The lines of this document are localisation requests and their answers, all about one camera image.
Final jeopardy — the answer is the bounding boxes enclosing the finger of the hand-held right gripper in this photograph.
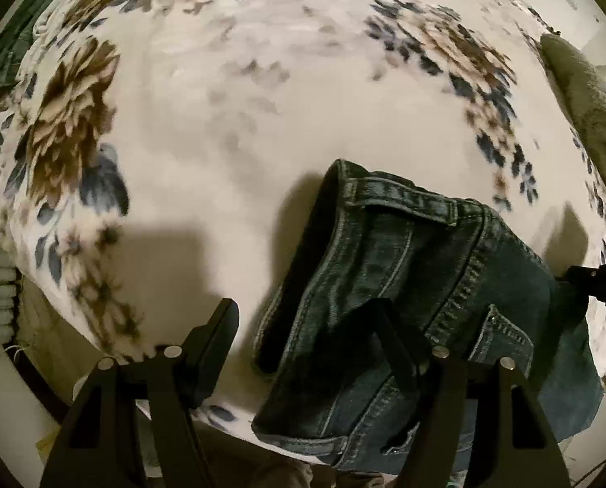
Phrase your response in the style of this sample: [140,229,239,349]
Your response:
[555,257,606,310]

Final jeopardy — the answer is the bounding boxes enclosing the dark green cloth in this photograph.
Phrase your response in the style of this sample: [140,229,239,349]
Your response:
[0,0,98,100]

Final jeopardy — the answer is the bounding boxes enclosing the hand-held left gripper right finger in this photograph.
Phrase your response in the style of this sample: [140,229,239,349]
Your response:
[341,297,572,488]

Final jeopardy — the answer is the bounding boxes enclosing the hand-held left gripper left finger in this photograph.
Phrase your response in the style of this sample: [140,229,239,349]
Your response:
[39,298,241,488]

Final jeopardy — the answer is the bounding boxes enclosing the blue denim pants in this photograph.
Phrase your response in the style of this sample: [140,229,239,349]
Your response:
[251,159,605,475]

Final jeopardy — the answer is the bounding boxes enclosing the floral printed blanket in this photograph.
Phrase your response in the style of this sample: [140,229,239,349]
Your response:
[0,0,606,382]

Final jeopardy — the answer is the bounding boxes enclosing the olive green towel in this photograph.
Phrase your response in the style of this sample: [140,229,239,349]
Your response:
[539,33,606,196]

